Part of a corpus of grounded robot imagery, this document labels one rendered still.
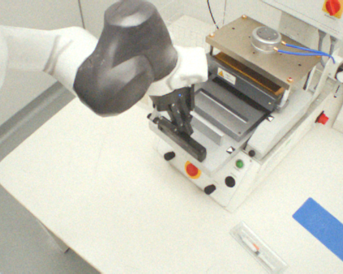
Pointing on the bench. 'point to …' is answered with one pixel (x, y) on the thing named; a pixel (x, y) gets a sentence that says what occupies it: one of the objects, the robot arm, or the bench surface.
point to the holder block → (228, 107)
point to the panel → (223, 192)
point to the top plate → (266, 51)
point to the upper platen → (249, 74)
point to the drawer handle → (187, 142)
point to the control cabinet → (310, 12)
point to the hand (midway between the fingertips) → (184, 124)
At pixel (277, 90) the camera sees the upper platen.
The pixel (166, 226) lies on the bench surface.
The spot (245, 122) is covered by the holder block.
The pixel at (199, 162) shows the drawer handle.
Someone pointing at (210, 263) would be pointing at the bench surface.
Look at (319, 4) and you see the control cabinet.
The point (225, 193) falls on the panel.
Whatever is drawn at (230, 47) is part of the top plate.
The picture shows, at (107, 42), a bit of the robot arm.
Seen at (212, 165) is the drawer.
